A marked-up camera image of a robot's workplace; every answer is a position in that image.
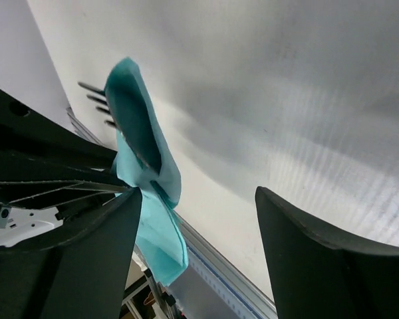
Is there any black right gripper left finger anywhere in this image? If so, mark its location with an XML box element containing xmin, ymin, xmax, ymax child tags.
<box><xmin>0</xmin><ymin>188</ymin><xmax>142</xmax><ymax>318</ymax></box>

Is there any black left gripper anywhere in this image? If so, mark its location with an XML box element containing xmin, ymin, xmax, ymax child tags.
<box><xmin>0</xmin><ymin>89</ymin><xmax>128</xmax><ymax>247</ymax></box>

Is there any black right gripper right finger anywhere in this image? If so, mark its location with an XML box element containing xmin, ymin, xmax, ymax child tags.
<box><xmin>255</xmin><ymin>187</ymin><xmax>399</xmax><ymax>318</ymax></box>

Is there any silver fork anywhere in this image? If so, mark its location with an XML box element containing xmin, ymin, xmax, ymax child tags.
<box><xmin>78</xmin><ymin>81</ymin><xmax>160</xmax><ymax>173</ymax></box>

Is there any light blue paper napkin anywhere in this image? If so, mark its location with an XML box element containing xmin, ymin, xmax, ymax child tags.
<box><xmin>104</xmin><ymin>57</ymin><xmax>189</xmax><ymax>286</ymax></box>

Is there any aluminium front rail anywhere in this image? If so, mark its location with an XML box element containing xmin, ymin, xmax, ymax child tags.
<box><xmin>66</xmin><ymin>106</ymin><xmax>279</xmax><ymax>319</ymax></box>

